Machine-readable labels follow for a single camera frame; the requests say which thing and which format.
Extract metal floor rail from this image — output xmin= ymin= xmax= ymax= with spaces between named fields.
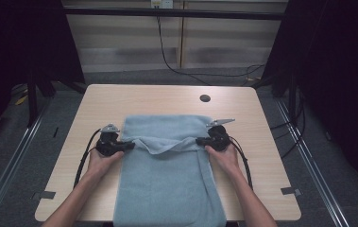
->
xmin=275 ymin=98 xmax=351 ymax=227
xmin=0 ymin=100 xmax=53 ymax=227

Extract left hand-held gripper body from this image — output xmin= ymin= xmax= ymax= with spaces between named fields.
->
xmin=95 ymin=123 xmax=124 ymax=157

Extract white wall socket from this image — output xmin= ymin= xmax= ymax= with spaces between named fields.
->
xmin=150 ymin=0 xmax=175 ymax=9

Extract long black wall cable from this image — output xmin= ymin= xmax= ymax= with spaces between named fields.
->
xmin=156 ymin=15 xmax=266 ymax=87

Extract black curtain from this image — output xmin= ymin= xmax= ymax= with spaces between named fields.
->
xmin=0 ymin=0 xmax=86 ymax=157
xmin=261 ymin=0 xmax=358 ymax=198

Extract black horizontal bar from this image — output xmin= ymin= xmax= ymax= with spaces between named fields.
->
xmin=62 ymin=7 xmax=289 ymax=22

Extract grey tape strip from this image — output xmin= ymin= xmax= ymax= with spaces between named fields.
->
xmin=281 ymin=186 xmax=302 ymax=197
xmin=39 ymin=190 xmax=57 ymax=201

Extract black floor cables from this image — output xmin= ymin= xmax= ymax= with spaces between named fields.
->
xmin=269 ymin=89 xmax=307 ymax=159

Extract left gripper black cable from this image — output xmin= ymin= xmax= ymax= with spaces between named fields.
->
xmin=73 ymin=128 xmax=103 ymax=189

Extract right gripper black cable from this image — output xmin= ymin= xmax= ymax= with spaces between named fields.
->
xmin=229 ymin=135 xmax=254 ymax=191

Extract yellow item on floor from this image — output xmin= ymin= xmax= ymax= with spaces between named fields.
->
xmin=14 ymin=94 xmax=29 ymax=106

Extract person's right hand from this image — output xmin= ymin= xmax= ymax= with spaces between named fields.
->
xmin=204 ymin=145 xmax=242 ymax=181

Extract light blue towel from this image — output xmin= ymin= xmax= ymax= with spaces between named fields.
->
xmin=112 ymin=113 xmax=228 ymax=227

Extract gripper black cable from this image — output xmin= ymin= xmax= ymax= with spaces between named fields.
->
xmin=229 ymin=135 xmax=254 ymax=191
xmin=73 ymin=128 xmax=103 ymax=189

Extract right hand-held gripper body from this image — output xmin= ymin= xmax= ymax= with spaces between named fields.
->
xmin=206 ymin=118 xmax=236 ymax=152

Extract person's left hand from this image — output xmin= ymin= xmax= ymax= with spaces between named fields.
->
xmin=86 ymin=148 xmax=126 ymax=179

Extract black stand leg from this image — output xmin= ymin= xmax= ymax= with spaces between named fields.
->
xmin=26 ymin=79 xmax=40 ymax=128
xmin=287 ymin=75 xmax=298 ymax=125

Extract vertical wooden wall strip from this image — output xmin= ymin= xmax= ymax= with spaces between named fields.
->
xmin=176 ymin=1 xmax=188 ymax=69

